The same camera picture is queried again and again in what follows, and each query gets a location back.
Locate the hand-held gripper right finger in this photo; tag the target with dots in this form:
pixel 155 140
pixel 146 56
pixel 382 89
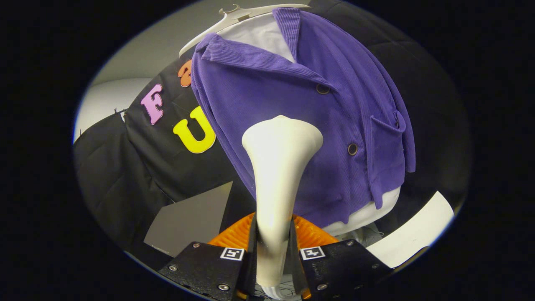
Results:
pixel 293 259

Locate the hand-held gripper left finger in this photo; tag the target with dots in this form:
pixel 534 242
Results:
pixel 252 251

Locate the white garment steamer head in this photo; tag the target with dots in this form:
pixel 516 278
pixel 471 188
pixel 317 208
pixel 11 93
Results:
pixel 278 167

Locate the white clothes hanger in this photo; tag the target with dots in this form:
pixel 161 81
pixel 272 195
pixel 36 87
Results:
pixel 234 16

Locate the grey drawer cabinet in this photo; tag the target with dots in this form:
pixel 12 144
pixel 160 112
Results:
pixel 188 217

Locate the white torso form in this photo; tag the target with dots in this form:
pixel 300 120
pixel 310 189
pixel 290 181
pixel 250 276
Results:
pixel 359 217

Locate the metal stand base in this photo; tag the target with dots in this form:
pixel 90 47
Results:
pixel 370 236

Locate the white flat board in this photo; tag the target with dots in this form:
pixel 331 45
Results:
pixel 418 230

